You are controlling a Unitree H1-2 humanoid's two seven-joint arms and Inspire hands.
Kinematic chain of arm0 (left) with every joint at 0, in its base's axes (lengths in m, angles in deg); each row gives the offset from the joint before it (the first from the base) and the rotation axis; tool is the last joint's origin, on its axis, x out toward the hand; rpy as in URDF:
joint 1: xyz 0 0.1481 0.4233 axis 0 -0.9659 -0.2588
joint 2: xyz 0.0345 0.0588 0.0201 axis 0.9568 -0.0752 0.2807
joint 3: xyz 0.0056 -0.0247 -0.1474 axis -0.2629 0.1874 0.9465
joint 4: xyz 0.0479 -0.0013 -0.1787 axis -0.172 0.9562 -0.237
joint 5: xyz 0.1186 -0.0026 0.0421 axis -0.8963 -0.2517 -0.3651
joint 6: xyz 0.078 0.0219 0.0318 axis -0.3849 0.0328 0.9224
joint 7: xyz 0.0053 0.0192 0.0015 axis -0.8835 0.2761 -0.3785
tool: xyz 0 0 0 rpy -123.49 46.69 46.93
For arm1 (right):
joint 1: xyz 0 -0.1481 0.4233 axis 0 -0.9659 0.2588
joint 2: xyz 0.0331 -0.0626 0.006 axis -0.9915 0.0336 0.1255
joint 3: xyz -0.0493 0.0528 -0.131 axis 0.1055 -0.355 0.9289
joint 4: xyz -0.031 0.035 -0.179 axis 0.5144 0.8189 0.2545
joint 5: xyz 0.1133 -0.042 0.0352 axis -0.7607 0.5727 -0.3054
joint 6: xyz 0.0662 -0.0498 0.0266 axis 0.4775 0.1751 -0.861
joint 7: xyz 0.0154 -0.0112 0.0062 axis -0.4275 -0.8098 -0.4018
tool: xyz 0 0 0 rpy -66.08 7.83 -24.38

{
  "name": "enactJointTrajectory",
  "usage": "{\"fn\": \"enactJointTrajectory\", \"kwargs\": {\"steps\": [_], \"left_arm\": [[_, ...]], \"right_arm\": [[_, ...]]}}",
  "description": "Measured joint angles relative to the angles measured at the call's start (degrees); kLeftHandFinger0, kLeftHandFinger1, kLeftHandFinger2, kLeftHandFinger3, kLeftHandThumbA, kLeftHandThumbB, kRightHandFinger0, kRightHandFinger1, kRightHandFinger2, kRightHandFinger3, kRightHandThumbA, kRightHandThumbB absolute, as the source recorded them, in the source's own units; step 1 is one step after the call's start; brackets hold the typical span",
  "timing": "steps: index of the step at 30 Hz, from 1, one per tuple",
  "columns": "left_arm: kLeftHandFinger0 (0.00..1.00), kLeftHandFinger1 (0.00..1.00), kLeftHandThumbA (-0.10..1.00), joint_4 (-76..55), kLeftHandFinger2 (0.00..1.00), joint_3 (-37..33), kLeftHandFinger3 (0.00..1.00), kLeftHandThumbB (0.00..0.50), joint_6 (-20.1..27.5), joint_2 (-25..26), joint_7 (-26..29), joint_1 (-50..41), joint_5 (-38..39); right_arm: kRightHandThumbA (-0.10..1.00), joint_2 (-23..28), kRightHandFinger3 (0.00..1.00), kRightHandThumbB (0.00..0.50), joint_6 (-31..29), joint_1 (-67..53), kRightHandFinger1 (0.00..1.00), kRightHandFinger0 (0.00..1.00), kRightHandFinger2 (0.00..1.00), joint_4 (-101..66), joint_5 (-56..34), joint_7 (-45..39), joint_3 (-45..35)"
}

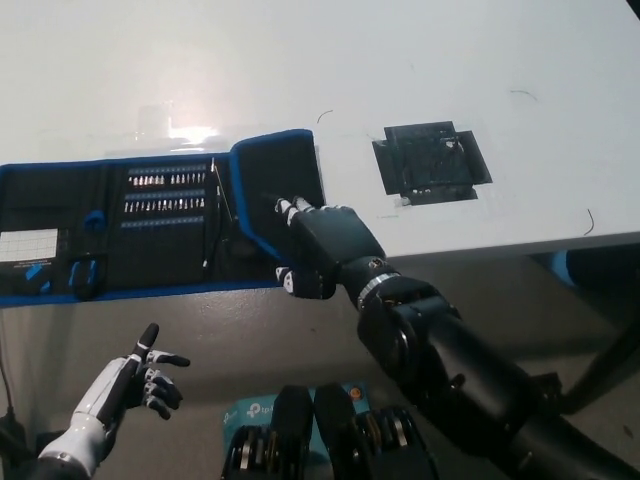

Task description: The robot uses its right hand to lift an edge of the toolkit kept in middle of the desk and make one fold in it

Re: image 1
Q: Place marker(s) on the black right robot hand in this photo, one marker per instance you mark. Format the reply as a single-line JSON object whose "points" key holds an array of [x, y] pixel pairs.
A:
{"points": [[330, 237]]}

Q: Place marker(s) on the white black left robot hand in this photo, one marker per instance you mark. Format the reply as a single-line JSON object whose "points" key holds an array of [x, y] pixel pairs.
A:
{"points": [[105, 390]]}

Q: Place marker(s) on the black blue-trimmed toolkit roll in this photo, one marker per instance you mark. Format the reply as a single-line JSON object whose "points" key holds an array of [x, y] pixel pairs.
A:
{"points": [[165, 250]]}

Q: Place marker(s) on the black desk leg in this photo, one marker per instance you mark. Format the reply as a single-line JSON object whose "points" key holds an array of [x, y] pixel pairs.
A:
{"points": [[607, 365]]}

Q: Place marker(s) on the black power adapter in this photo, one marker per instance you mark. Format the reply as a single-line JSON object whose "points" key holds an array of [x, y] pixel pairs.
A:
{"points": [[12, 432]]}

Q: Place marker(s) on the blue triangular pick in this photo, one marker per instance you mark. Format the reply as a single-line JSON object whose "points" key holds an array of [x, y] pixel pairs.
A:
{"points": [[45, 287], [34, 272]]}

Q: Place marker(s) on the large black tape patch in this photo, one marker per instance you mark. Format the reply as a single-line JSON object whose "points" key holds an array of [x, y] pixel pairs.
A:
{"points": [[430, 165]]}

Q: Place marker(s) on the teal tp-link box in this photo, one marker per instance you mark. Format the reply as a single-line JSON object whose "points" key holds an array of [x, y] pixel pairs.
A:
{"points": [[250, 412]]}

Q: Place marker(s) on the white label card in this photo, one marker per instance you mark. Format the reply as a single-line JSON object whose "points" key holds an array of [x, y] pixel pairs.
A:
{"points": [[27, 245]]}

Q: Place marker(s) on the blue round suction cup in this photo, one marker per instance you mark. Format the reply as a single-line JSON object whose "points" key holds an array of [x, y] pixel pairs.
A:
{"points": [[94, 221]]}

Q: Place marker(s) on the light blue chair part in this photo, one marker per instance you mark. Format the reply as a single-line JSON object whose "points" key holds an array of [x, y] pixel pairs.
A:
{"points": [[562, 267]]}

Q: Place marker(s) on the black floor outlet plate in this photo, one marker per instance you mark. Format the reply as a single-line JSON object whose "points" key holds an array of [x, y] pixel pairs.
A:
{"points": [[552, 385]]}

